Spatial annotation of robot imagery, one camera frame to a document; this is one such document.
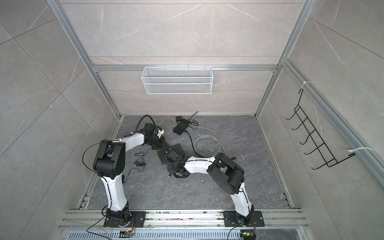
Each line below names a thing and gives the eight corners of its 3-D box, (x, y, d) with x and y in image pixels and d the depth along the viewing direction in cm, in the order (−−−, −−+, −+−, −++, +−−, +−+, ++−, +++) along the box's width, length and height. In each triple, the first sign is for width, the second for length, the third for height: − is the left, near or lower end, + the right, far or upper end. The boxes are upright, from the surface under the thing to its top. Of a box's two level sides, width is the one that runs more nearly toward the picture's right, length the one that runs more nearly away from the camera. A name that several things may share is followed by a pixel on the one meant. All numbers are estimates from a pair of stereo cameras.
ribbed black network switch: (173, 132, 112) (172, 129, 110) (182, 120, 120) (182, 118, 118) (180, 135, 110) (179, 133, 108) (189, 123, 118) (189, 121, 116)
